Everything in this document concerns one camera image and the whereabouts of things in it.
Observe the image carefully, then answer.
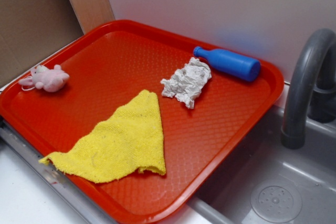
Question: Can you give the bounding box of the yellow terry cloth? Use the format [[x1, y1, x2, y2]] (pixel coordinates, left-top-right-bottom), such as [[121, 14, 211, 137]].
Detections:
[[39, 90, 166, 184]]

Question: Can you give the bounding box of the red plastic tray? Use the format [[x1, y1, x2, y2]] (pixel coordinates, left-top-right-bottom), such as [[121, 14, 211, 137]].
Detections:
[[1, 20, 284, 223]]

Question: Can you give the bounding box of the crumpled white paper towel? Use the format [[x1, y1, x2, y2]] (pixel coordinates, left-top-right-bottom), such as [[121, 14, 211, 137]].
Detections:
[[160, 58, 212, 109]]

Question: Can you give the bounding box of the grey toy faucet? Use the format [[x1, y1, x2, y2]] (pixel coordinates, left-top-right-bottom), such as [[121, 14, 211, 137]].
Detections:
[[281, 28, 335, 150]]

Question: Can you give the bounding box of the grey plastic sink basin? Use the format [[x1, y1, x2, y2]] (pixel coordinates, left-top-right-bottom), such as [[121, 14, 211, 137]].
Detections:
[[188, 106, 335, 223]]

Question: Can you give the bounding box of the pink plush bunny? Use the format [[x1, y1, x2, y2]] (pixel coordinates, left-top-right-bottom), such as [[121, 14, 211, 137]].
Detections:
[[18, 65, 70, 93]]

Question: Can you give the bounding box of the blue plastic bottle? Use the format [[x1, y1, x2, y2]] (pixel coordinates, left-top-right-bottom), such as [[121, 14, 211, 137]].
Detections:
[[193, 46, 261, 82]]

